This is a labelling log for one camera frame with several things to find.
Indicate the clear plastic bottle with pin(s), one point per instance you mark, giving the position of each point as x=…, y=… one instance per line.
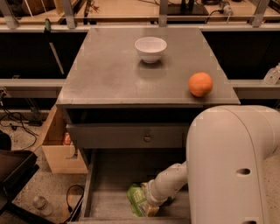
x=43, y=207

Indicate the grey wooden drawer cabinet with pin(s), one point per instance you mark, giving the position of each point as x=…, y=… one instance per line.
x=109, y=83

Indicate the black chair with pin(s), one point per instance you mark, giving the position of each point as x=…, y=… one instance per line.
x=16, y=168

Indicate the white ceramic bowl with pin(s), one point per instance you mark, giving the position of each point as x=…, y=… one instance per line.
x=150, y=49

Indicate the grey top drawer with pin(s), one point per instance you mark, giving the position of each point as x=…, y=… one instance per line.
x=128, y=135

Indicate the round metal drawer knob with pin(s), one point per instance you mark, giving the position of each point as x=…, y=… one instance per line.
x=147, y=138

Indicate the cardboard box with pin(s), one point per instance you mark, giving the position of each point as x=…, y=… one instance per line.
x=61, y=158

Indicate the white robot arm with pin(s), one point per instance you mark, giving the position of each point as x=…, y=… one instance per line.
x=225, y=149

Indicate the green rice chip bag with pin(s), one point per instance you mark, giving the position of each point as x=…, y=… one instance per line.
x=137, y=199

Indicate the green handled tool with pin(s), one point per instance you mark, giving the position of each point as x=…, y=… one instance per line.
x=47, y=32

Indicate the orange fruit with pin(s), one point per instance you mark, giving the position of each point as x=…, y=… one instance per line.
x=200, y=84

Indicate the open grey middle drawer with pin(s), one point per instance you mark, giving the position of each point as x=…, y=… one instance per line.
x=111, y=173

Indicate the red can in box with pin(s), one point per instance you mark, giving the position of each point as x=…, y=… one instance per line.
x=67, y=139

